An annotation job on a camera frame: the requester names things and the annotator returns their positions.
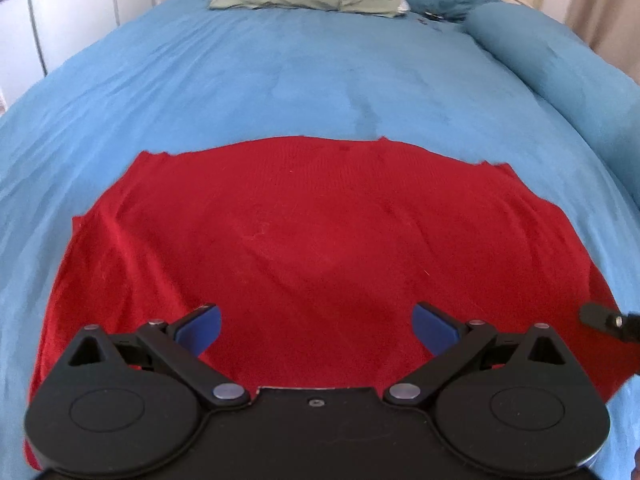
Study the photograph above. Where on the white wardrobe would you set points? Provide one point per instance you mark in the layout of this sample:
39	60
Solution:
75	10

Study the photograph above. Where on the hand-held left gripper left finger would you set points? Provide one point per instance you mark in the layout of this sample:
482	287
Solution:
200	329

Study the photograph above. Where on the red knit sweater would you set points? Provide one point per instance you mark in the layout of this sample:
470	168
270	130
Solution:
320	235

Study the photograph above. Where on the beige curtain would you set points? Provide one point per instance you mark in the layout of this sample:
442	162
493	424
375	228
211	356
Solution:
600	0

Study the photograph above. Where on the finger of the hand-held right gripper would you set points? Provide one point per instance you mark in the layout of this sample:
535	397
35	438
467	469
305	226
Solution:
600	316

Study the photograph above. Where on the blue bolster cushion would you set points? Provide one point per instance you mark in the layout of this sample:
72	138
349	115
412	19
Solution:
550	70

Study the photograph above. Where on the small dark object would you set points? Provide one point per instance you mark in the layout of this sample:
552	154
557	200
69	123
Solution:
431	15

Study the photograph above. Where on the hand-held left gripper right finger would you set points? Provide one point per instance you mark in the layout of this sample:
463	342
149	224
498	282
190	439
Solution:
432	329

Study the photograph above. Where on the blue bed cover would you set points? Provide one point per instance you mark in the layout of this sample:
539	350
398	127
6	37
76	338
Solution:
250	70

